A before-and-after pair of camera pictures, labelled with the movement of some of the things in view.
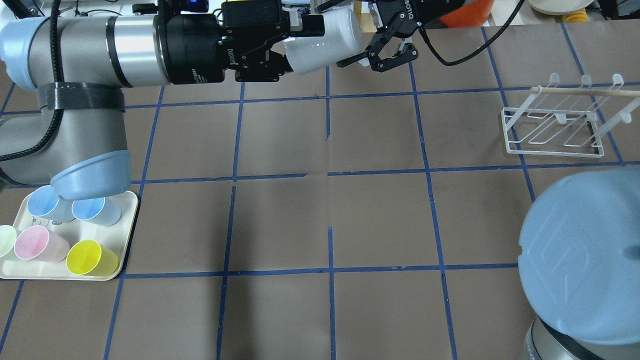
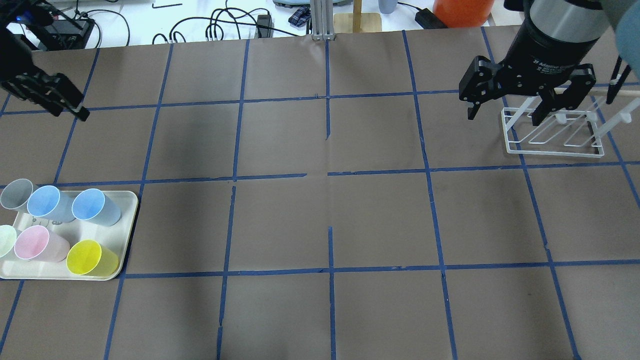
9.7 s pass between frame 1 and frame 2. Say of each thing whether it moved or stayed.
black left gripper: moved
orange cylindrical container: stayed
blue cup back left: stayed
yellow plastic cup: stayed
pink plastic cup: stayed
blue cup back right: stayed
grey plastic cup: moved
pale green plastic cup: stayed
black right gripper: moved
